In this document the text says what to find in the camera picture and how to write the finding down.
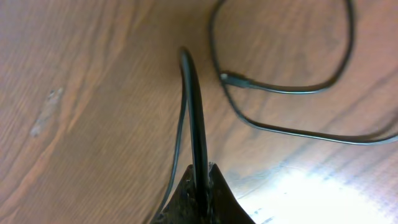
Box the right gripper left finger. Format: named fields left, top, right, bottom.
left=151, top=165, right=201, bottom=224

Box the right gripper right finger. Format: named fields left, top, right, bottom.
left=201, top=163, right=254, bottom=224

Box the thin black usb cable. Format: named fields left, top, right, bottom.
left=208, top=0, right=398, bottom=146

